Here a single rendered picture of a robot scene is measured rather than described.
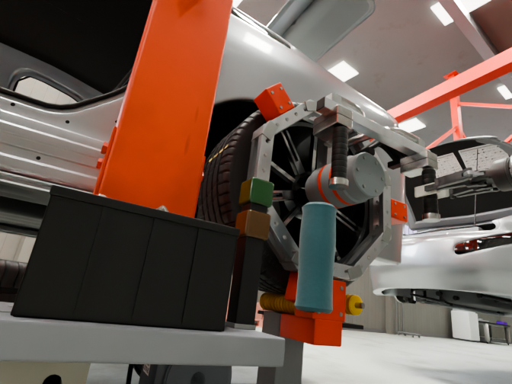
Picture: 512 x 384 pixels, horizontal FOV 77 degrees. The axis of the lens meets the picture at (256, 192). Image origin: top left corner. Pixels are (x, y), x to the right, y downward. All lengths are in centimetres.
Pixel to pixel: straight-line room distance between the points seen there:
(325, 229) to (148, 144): 45
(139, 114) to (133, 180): 12
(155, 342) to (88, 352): 6
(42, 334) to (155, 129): 39
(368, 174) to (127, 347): 75
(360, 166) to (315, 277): 33
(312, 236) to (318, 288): 12
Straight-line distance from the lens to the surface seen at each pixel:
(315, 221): 80
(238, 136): 99
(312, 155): 116
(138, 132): 61
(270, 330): 109
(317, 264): 78
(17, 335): 33
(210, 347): 36
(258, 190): 47
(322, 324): 94
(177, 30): 74
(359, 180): 90
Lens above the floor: 49
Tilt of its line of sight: 19 degrees up
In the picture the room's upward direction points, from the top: 7 degrees clockwise
